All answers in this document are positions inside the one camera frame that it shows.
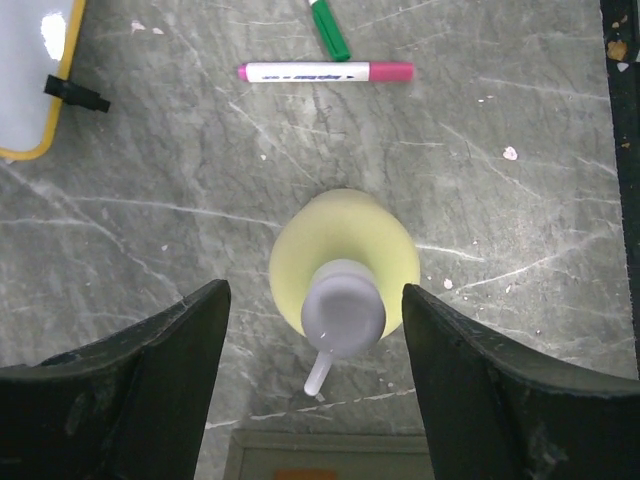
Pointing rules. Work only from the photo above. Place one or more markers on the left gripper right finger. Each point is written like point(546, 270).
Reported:
point(493, 408)

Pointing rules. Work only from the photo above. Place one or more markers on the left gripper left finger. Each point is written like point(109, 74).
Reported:
point(132, 405)

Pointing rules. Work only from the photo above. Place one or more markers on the olive canvas bag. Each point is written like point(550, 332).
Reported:
point(271, 455)

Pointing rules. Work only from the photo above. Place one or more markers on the yellow pump bottle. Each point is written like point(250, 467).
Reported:
point(337, 273)

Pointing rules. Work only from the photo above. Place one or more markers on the pink marker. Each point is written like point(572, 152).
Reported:
point(326, 72)

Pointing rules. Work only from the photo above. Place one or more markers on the green marker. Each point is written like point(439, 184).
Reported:
point(329, 30)

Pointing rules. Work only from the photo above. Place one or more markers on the small whiteboard yellow frame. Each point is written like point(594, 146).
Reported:
point(38, 42)

